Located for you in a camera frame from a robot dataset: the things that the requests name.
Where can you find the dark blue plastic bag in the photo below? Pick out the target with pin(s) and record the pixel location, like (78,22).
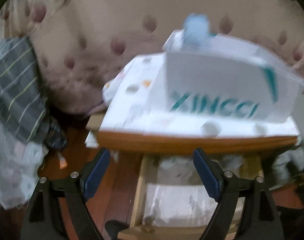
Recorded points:
(56,138)

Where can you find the orange snack wrapper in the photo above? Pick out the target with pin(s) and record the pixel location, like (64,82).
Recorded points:
(62,161)

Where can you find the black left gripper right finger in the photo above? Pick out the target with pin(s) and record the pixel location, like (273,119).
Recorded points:
(259,217)

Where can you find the wooden nightstand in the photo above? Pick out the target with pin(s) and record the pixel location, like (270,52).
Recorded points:
(156,144)

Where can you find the white flat box on floor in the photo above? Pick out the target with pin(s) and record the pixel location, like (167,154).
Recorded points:
(91,140)

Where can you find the beige leaf-pattern bedding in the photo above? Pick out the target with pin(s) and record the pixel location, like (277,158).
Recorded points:
(82,44)

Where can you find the white patterned cloth cover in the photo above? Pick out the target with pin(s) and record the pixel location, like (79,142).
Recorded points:
(138,104)

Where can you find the blue striped underwear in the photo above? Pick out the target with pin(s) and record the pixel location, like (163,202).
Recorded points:
(196,30)

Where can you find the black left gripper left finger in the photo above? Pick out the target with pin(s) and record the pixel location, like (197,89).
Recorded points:
(43,218)

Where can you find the black checkered slipper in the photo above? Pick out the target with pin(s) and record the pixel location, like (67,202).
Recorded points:
(113,227)

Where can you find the white XINCCI shoe box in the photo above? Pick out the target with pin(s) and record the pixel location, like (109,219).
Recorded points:
(230,77)

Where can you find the grey hexagon-pattern garment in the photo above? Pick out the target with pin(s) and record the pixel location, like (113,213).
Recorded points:
(174,169)

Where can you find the white sheer patterned fabric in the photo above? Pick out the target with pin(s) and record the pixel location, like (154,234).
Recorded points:
(19,164)

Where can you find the grey plaid blanket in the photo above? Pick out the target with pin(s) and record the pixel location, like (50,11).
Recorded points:
(22,107)

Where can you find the cardboard box beside nightstand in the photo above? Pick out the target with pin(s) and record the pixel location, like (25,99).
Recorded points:
(95,122)

